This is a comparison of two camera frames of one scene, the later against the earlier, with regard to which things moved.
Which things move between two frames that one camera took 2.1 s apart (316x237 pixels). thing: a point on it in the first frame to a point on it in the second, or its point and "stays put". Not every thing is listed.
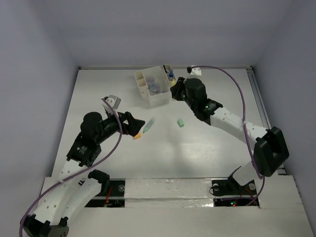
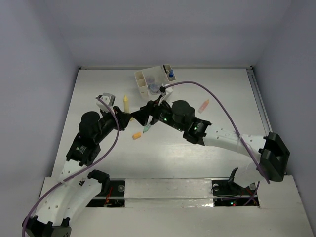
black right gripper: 176,89 to 152,108
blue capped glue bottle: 171,73 stays put
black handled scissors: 164,68 stays put
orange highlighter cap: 138,136 stays put
